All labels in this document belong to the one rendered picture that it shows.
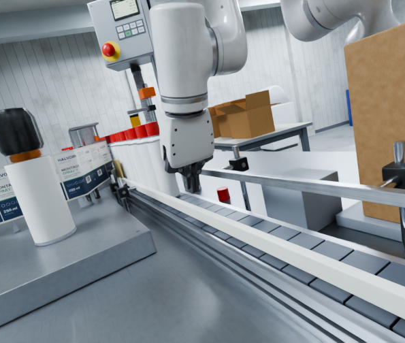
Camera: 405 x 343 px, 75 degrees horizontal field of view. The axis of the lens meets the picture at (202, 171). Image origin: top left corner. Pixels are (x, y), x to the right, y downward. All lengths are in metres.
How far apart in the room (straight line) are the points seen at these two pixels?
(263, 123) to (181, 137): 2.00
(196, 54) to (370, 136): 0.29
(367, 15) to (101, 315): 0.73
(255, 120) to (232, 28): 1.95
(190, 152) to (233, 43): 0.20
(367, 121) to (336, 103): 7.15
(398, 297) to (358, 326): 0.05
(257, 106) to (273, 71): 4.16
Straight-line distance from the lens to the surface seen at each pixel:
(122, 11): 0.94
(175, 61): 0.43
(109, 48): 0.91
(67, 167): 0.89
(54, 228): 0.67
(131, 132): 0.82
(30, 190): 0.66
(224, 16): 0.49
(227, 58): 0.46
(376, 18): 0.72
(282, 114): 5.67
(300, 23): 0.75
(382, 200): 0.31
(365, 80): 0.45
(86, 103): 5.41
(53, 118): 5.46
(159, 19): 0.44
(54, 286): 0.55
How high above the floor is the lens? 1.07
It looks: 12 degrees down
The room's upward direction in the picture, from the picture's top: 14 degrees counter-clockwise
